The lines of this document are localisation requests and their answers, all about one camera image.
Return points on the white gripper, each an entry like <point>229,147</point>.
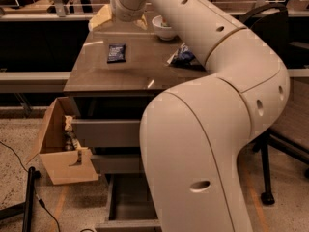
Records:
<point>125,13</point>

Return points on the dark blue rxbar wrapper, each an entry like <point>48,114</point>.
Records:
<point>116,53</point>

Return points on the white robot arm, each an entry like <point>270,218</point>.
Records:
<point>191,134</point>

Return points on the grey drawer cabinet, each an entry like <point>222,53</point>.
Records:
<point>144,72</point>

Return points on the grey top drawer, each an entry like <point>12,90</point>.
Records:
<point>109,121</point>

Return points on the grey drawer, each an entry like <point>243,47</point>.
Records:
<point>129,206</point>
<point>117,160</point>
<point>109,121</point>

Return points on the grey middle drawer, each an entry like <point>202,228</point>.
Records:
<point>117,160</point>

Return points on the grey bottom drawer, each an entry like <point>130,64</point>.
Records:
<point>129,206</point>

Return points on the green soda can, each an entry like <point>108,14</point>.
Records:
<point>164,23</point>

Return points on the white ceramic bowl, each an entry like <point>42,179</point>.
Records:
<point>164,33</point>

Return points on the blue crumpled chip bag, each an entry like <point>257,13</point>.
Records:
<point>184,58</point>

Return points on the items inside cardboard box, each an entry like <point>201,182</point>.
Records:
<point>71,141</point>

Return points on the brown cardboard box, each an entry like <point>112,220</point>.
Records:
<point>63,167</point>

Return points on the black office chair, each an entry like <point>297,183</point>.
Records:
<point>289,131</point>

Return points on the black stand leg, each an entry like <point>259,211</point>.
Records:
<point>24,208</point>

